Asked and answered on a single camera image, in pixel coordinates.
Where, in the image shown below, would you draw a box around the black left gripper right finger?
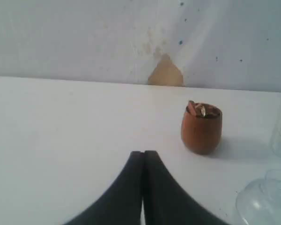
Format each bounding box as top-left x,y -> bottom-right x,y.
143,150 -> 227,225

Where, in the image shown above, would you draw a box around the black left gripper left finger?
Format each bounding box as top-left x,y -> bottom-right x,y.
67,151 -> 144,225

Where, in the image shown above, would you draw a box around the brown wooden cup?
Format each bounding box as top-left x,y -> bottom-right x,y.
181,106 -> 222,155

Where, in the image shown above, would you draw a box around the gold foil-wrapped chocolate coins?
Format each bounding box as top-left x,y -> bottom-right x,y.
187,100 -> 221,118

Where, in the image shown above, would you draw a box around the clear plastic shaker lid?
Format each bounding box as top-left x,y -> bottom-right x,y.
236,170 -> 281,225

